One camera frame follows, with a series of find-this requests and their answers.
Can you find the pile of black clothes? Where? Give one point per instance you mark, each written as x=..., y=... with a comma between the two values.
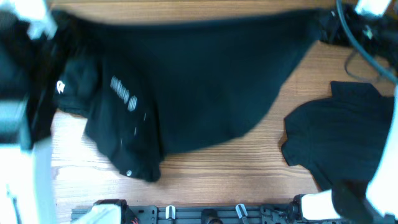
x=341, y=137

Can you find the black polo shirt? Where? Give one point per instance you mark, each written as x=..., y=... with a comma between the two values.
x=173, y=88

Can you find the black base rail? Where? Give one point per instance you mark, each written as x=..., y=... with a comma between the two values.
x=266, y=213

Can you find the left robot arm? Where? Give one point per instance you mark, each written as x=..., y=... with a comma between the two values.
x=26, y=141

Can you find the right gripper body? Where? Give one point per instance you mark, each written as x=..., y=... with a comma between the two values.
x=334, y=23

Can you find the folded black shirt with logo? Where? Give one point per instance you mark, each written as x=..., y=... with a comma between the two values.
x=60, y=69

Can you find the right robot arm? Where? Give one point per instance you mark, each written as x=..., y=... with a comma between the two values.
x=352, y=201

